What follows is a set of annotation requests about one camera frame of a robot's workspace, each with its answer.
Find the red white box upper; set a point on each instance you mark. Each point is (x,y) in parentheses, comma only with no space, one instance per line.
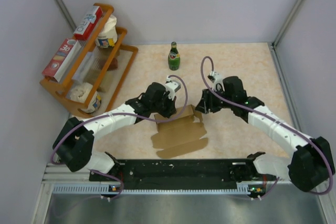
(88,23)

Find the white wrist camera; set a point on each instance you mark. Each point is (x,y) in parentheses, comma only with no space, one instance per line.
(216,80)
(172,87)

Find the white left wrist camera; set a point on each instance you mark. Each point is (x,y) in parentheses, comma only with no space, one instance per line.
(172,87)

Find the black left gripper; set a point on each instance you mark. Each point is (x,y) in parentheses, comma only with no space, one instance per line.
(171,109)

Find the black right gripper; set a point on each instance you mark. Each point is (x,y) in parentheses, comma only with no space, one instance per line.
(207,102)

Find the green glass bottle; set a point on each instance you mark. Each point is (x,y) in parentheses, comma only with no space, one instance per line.
(174,57)

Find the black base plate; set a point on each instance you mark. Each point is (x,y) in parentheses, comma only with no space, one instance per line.
(176,174)

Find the red white box lower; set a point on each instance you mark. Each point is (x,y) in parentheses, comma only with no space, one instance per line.
(62,59)

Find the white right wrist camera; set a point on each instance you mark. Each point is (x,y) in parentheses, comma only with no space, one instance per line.
(216,80)

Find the red white box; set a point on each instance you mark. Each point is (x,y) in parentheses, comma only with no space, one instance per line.
(88,23)
(62,59)

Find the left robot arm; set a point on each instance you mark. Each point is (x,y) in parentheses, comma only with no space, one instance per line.
(74,144)

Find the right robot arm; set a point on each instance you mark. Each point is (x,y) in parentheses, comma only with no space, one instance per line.
(309,162)

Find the grey cable duct rail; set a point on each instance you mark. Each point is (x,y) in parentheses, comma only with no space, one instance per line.
(85,181)

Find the orange wooden rack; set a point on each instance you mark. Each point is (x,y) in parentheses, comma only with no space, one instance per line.
(104,68)

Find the brown cardboard box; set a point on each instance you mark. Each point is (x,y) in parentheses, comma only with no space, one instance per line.
(180,136)

